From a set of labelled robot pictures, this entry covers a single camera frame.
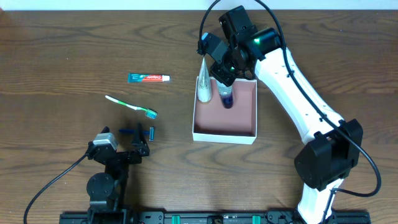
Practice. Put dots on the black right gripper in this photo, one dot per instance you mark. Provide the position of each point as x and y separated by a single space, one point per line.
224 73

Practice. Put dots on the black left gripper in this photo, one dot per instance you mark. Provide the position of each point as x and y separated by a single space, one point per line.
123 155

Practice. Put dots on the white Pantene conditioner tube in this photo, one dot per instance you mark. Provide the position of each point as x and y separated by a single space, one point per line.
204 89

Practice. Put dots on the clear purple soap pump bottle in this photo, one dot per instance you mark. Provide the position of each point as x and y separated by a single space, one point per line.
226 94

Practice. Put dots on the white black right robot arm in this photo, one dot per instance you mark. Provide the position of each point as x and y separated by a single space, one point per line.
331 144

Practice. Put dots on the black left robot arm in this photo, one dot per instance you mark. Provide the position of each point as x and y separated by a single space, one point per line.
107 189

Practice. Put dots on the blue disposable razor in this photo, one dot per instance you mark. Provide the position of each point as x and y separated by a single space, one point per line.
149 133

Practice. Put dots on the green white toothbrush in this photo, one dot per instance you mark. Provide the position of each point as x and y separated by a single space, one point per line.
148 112

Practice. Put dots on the Colgate toothpaste tube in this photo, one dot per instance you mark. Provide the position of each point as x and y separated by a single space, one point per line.
141 77

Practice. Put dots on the white box pink interior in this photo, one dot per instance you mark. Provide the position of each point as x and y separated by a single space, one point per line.
212 122

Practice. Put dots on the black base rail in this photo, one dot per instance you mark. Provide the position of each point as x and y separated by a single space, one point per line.
154 217

